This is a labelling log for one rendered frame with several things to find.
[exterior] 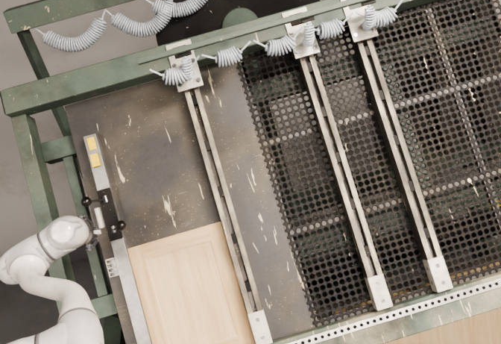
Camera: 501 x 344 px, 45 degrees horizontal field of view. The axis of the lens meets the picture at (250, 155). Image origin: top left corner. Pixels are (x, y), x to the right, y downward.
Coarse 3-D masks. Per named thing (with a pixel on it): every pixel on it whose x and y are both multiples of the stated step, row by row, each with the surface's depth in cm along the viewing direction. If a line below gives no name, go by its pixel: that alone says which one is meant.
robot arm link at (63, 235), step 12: (60, 216) 186; (72, 216) 187; (48, 228) 181; (60, 228) 180; (72, 228) 181; (84, 228) 188; (48, 240) 182; (60, 240) 180; (72, 240) 181; (84, 240) 190; (48, 252) 184; (60, 252) 185
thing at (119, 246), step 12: (96, 144) 237; (96, 168) 236; (96, 180) 235; (108, 180) 236; (120, 240) 233; (120, 252) 232; (120, 264) 231; (120, 276) 231; (132, 276) 231; (132, 288) 230; (132, 300) 230; (132, 312) 229; (132, 324) 229; (144, 324) 229; (144, 336) 228
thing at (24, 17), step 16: (48, 0) 268; (64, 0) 269; (80, 0) 270; (96, 0) 271; (112, 0) 272; (128, 0) 273; (16, 16) 269; (32, 16) 270; (48, 16) 271; (64, 16) 272; (16, 32) 271; (32, 48) 279; (32, 64) 284; (64, 112) 300; (64, 128) 302
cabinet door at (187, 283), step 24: (168, 240) 235; (192, 240) 235; (216, 240) 235; (144, 264) 234; (168, 264) 234; (192, 264) 234; (216, 264) 234; (144, 288) 232; (168, 288) 233; (192, 288) 233; (216, 288) 233; (144, 312) 231; (168, 312) 232; (192, 312) 232; (216, 312) 232; (240, 312) 232; (168, 336) 231; (192, 336) 231; (216, 336) 231; (240, 336) 230
